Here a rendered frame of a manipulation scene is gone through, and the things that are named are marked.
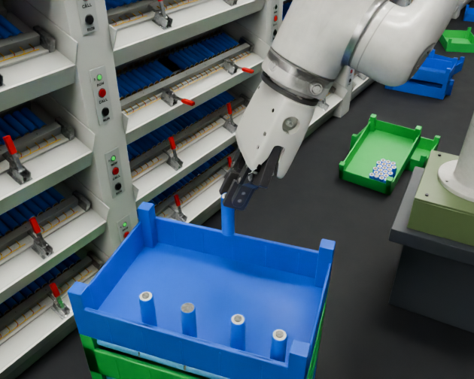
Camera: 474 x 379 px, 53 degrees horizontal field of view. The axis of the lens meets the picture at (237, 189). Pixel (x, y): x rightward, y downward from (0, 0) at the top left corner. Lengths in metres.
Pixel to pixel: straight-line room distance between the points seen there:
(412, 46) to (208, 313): 0.42
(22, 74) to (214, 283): 0.52
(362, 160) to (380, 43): 1.41
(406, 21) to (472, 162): 0.71
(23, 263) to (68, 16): 0.51
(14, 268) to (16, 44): 0.45
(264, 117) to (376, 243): 1.07
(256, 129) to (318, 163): 1.38
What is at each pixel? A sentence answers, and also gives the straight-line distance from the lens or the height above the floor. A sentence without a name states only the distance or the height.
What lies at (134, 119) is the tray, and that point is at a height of 0.49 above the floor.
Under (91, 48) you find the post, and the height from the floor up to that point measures 0.69.
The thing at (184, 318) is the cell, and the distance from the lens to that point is 0.60.
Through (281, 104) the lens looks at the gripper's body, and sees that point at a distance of 0.54.
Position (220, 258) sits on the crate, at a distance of 0.75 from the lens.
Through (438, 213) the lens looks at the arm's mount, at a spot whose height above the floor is 0.34.
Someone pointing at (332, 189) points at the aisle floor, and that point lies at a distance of 1.79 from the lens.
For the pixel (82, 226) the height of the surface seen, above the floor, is 0.30.
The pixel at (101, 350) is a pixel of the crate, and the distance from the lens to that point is 0.70.
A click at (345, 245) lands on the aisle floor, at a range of 1.55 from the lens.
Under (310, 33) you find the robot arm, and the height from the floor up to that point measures 0.85.
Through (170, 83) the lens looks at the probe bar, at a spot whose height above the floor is 0.52.
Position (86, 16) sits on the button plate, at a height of 0.76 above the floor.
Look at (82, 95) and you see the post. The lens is 1.02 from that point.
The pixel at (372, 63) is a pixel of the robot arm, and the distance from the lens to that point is 0.52.
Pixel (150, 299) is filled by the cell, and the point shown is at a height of 0.55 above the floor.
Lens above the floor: 0.99
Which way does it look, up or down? 35 degrees down
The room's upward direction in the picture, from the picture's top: straight up
